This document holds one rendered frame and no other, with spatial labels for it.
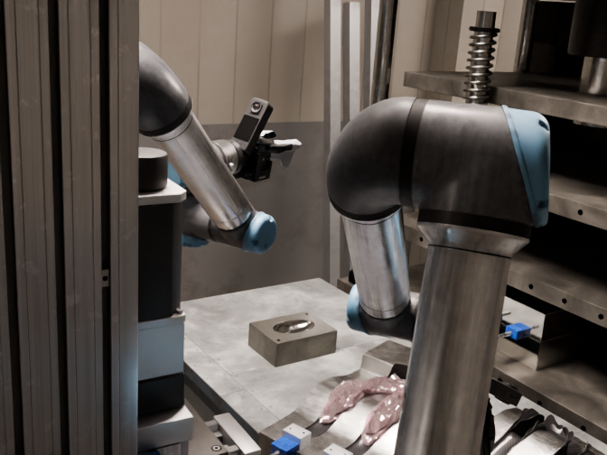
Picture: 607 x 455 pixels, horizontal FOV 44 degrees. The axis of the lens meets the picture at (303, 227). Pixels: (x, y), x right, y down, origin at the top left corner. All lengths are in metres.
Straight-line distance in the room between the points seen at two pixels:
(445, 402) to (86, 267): 0.38
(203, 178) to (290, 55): 2.90
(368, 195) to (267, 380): 1.24
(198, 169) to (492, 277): 0.60
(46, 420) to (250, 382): 1.20
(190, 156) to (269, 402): 0.86
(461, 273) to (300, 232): 3.60
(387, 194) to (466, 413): 0.23
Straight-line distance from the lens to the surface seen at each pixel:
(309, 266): 4.46
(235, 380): 2.00
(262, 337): 2.10
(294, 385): 1.99
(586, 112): 2.12
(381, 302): 1.06
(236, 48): 3.96
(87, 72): 0.74
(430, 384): 0.78
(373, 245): 0.93
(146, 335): 0.93
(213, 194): 1.28
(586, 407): 2.16
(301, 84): 4.16
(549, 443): 1.66
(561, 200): 2.14
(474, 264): 0.77
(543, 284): 2.22
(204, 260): 4.12
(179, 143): 1.19
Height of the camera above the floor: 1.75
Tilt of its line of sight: 17 degrees down
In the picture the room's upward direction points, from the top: 4 degrees clockwise
